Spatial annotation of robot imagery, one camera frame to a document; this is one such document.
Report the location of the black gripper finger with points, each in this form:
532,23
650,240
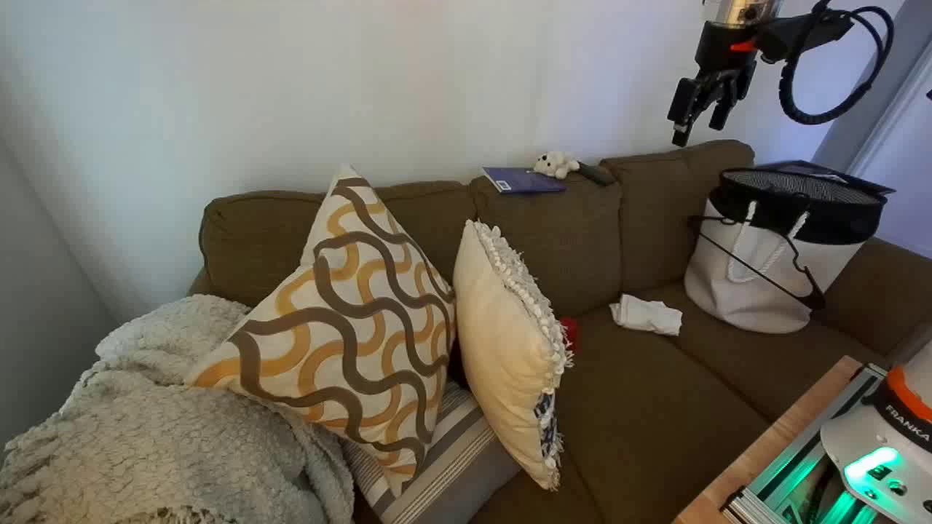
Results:
682,112
730,105

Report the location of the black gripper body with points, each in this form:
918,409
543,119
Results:
726,52

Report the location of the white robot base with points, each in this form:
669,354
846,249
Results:
889,437

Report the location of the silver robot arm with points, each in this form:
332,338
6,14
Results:
740,9

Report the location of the white folded towel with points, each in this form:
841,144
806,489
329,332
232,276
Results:
644,316

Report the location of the black remote control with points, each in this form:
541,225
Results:
596,176

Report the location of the small white object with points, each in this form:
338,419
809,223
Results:
557,164

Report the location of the white black mesh laundry hamper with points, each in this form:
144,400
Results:
766,262

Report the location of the blue book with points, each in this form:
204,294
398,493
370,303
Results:
522,179

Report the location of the cream fringed throw pillow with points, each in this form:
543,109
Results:
504,359

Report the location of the brown fabric sofa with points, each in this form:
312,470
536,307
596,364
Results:
672,416

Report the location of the wooden table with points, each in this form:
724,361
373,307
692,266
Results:
766,447

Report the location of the wave pattern throw pillow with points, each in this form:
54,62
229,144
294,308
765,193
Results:
350,329

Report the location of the striped grey cushion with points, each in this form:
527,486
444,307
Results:
447,467

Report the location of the grey knitted blanket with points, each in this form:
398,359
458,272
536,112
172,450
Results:
147,437

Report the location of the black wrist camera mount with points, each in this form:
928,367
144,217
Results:
806,32

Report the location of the aluminium frame rail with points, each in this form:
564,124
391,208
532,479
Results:
787,476

